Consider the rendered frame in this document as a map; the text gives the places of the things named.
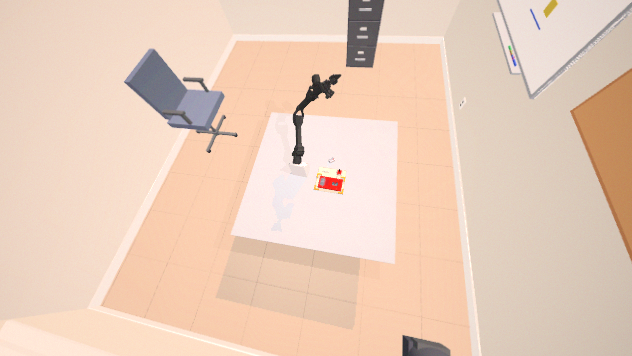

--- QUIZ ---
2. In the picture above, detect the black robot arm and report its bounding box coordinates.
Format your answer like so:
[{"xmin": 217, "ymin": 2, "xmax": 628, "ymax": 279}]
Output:
[{"xmin": 292, "ymin": 74, "xmax": 335, "ymax": 165}]

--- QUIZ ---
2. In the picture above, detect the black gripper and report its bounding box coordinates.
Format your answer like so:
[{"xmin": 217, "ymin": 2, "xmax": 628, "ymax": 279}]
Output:
[{"xmin": 318, "ymin": 74, "xmax": 342, "ymax": 93}]

